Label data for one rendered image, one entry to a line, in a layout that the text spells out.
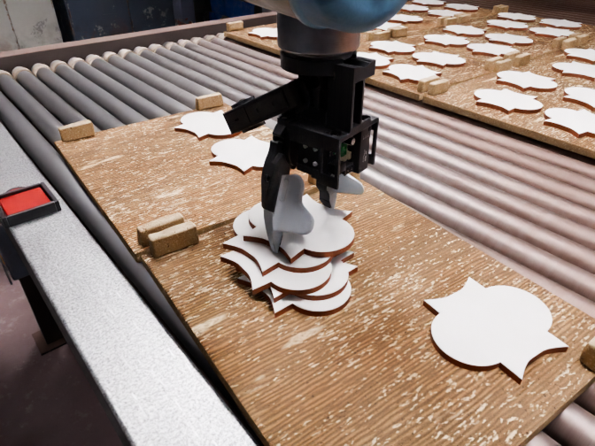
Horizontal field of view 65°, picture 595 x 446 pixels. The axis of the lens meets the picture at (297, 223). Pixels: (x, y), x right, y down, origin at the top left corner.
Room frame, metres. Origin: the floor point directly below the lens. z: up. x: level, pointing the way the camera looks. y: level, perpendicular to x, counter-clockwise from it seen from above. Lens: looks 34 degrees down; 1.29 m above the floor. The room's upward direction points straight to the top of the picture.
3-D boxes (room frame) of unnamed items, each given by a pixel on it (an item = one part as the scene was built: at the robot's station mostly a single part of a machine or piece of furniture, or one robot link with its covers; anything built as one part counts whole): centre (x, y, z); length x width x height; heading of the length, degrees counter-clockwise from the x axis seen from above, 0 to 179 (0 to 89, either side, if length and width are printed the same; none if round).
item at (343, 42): (0.45, -0.02, 1.20); 0.08 x 0.08 x 0.05
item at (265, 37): (1.63, -0.01, 0.94); 0.41 x 0.35 x 0.04; 39
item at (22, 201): (0.59, 0.40, 0.92); 0.06 x 0.06 x 0.01; 40
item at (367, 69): (0.44, -0.03, 1.12); 0.09 x 0.08 x 0.12; 52
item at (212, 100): (0.96, 0.19, 0.95); 0.06 x 0.02 x 0.03; 126
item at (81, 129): (0.80, 0.40, 0.95); 0.06 x 0.02 x 0.03; 126
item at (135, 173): (0.73, 0.18, 0.93); 0.41 x 0.35 x 0.02; 36
